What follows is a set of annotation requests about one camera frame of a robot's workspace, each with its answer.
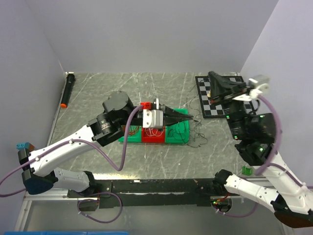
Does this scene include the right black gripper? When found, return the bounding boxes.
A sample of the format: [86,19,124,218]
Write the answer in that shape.
[205,70,245,138]

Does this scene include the green plastic bin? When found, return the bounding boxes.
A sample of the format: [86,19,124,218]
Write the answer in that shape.
[165,120,190,144]
[127,125,142,143]

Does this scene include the black cables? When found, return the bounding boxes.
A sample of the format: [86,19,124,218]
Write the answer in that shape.
[167,87,211,149]

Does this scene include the white cables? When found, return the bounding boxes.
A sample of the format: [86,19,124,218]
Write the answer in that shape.
[145,127,164,137]

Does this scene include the red plastic bin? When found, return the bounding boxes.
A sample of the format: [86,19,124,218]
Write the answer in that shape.
[141,127,166,143]

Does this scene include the red cables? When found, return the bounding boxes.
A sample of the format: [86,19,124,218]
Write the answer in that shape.
[123,124,141,137]

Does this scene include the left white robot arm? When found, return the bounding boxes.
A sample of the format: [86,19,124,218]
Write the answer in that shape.
[18,91,193,197]

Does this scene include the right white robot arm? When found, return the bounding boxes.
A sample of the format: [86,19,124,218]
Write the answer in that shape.
[208,71,313,228]

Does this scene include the black grey chessboard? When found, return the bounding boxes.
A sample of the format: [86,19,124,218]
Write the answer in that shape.
[195,75,257,119]

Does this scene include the small green object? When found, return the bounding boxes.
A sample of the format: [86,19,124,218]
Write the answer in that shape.
[241,166,253,176]

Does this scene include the black marker orange cap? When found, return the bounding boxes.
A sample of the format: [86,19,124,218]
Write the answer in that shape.
[60,73,76,108]

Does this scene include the blue brown brick tower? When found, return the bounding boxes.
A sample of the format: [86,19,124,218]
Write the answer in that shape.
[16,142,35,152]

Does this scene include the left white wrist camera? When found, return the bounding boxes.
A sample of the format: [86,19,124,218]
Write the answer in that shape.
[140,101,164,129]

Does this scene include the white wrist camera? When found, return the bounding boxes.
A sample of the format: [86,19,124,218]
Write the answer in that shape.
[140,101,164,129]
[233,74,270,102]

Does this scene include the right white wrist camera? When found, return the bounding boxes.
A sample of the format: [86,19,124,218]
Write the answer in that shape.
[233,74,270,102]

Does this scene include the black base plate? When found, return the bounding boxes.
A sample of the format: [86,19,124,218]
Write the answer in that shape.
[67,178,228,209]

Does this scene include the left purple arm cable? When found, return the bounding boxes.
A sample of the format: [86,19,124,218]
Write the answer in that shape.
[0,105,145,198]

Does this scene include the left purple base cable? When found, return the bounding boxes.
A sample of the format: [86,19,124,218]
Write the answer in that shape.
[77,190,122,223]

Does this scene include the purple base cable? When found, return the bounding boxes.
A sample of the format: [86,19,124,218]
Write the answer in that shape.
[212,200,259,218]
[77,190,122,223]

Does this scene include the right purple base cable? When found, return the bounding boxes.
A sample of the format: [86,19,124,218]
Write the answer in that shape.
[212,200,259,218]

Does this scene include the aluminium rail frame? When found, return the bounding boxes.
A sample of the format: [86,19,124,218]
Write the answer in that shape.
[14,188,74,232]

